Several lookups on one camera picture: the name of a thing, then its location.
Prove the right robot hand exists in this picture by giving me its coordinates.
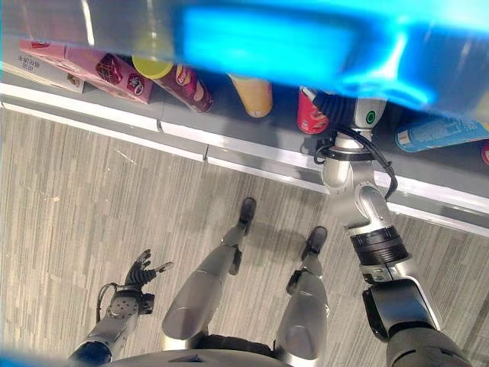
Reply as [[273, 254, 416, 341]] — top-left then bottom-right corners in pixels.
[[311, 90, 359, 126]]

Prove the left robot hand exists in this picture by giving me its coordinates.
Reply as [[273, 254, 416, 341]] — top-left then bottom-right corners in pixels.
[[125, 248, 175, 287]]

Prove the left silver robot leg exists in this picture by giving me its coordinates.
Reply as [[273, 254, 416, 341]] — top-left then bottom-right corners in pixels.
[[161, 196, 257, 341]]

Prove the silver robot leg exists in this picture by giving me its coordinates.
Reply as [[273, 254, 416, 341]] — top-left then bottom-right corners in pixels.
[[274, 226, 330, 362], [161, 196, 257, 341]]

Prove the blue plastic basket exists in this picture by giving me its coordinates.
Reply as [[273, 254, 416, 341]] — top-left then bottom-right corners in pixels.
[[167, 0, 489, 112]]

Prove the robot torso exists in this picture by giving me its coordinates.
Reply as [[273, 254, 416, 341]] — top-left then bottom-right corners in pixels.
[[110, 331, 293, 367]]

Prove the blue chips can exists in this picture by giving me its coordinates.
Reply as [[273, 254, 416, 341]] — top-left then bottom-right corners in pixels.
[[393, 116, 489, 154]]

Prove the maroon chips can yellow lid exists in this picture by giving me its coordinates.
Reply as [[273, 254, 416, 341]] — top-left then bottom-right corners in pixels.
[[131, 55, 215, 114]]

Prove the right silver robot leg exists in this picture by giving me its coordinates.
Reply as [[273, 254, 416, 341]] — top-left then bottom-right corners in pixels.
[[274, 226, 330, 362]]

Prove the pink snack box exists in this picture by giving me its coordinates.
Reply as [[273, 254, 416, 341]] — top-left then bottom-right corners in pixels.
[[63, 47, 154, 106]]

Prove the white and pink box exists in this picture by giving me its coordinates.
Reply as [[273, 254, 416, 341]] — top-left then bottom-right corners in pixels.
[[17, 37, 86, 95]]

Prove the grey metal shelf board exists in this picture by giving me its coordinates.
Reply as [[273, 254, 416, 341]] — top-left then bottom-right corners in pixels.
[[0, 0, 177, 64]]

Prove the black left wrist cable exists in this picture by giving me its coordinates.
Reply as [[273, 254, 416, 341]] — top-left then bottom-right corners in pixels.
[[94, 281, 120, 323]]

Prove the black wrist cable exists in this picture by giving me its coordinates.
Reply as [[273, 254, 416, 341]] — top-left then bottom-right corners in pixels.
[[313, 125, 399, 200], [94, 281, 120, 323]]

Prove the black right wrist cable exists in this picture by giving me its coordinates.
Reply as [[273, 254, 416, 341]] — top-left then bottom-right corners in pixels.
[[313, 125, 399, 200]]

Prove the grey shelf with white rail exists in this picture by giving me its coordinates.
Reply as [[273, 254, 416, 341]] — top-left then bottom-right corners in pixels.
[[0, 60, 489, 239]]

